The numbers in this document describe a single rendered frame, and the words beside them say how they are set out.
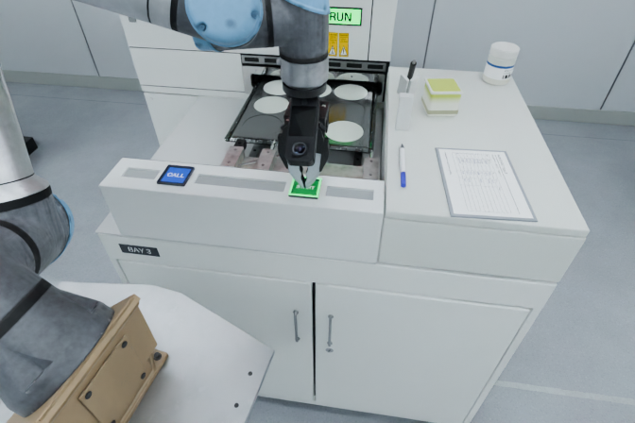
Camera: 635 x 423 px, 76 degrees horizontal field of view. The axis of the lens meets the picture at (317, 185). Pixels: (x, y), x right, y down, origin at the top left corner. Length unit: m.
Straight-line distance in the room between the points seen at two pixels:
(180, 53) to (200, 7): 0.95
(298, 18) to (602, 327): 1.75
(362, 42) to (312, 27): 0.65
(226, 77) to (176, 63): 0.16
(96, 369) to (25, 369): 0.07
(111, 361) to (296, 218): 0.37
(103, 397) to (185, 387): 0.13
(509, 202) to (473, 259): 0.13
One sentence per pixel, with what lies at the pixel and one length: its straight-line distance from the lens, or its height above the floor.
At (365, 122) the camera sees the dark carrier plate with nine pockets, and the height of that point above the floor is 0.90.
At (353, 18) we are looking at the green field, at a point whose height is 1.10.
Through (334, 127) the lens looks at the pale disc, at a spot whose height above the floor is 0.90.
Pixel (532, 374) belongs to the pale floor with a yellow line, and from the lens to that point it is 1.79.
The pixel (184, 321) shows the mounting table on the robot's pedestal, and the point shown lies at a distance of 0.79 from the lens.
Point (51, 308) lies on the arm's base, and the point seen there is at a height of 1.03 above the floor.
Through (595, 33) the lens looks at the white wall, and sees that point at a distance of 3.07.
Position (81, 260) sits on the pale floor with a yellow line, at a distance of 2.18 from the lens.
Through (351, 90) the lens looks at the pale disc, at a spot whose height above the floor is 0.90.
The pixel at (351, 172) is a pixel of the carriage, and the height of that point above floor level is 0.88.
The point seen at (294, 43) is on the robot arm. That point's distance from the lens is 0.61.
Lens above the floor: 1.47
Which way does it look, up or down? 40 degrees down
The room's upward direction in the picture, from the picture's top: straight up
